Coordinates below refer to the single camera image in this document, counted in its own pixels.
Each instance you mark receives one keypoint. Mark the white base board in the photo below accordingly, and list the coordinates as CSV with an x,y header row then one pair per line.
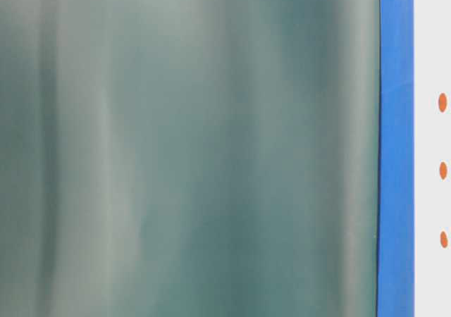
x,y
432,157

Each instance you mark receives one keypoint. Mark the grey green blurred panel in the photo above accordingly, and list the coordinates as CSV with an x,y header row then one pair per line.
x,y
189,157

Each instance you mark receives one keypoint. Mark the blue table cloth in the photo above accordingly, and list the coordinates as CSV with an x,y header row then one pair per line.
x,y
396,160

